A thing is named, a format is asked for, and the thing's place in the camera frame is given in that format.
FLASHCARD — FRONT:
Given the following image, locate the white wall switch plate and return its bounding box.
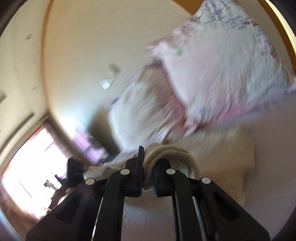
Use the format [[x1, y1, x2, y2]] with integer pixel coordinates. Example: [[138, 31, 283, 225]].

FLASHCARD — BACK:
[[100, 63, 121, 90]]

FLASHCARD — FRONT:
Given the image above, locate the lilac bed sheet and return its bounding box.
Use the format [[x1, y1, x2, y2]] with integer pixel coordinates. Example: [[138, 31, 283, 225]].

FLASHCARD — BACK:
[[121, 94, 295, 240]]

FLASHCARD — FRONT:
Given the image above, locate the bright window with frame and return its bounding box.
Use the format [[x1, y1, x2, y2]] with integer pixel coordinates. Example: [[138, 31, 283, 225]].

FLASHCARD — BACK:
[[3, 115, 91, 219]]

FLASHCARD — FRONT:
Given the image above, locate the pink floral pillow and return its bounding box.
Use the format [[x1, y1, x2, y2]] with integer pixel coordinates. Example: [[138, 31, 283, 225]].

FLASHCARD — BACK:
[[108, 62, 186, 151], [147, 1, 295, 126]]

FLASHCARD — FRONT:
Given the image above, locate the cream cable knit sweater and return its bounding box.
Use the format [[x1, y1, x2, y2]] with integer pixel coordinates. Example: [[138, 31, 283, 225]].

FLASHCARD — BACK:
[[84, 126, 255, 206]]

